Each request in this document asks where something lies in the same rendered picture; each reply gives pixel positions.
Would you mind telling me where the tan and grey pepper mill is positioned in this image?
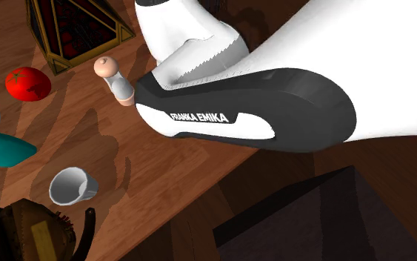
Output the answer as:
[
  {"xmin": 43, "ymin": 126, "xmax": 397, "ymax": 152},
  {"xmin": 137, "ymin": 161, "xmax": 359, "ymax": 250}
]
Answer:
[{"xmin": 93, "ymin": 56, "xmax": 136, "ymax": 108}]

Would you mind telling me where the white cup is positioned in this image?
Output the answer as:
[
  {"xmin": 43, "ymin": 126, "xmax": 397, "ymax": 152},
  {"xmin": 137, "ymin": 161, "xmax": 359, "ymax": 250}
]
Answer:
[{"xmin": 48, "ymin": 167, "xmax": 99, "ymax": 207}]

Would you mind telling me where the red and gold lantern box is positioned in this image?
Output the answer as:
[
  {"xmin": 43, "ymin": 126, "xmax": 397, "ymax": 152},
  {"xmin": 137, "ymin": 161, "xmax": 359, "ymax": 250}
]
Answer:
[{"xmin": 26, "ymin": 0, "xmax": 137, "ymax": 76}]

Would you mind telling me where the red tomato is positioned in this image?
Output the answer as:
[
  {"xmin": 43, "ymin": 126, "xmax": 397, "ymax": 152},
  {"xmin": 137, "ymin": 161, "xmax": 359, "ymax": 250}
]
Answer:
[{"xmin": 4, "ymin": 66, "xmax": 53, "ymax": 102}]

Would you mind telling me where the brown object with yellow strip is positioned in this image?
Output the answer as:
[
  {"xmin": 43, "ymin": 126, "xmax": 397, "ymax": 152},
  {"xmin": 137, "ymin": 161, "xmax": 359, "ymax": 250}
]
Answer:
[{"xmin": 0, "ymin": 197, "xmax": 96, "ymax": 261}]

